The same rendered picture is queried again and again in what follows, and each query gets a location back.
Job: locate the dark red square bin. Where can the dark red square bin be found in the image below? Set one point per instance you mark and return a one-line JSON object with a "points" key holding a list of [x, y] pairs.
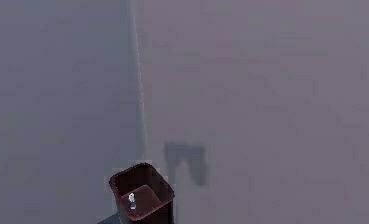
{"points": [[158, 186]]}

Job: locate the small white bottle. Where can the small white bottle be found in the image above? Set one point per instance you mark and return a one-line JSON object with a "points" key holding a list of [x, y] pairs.
{"points": [[131, 198]]}

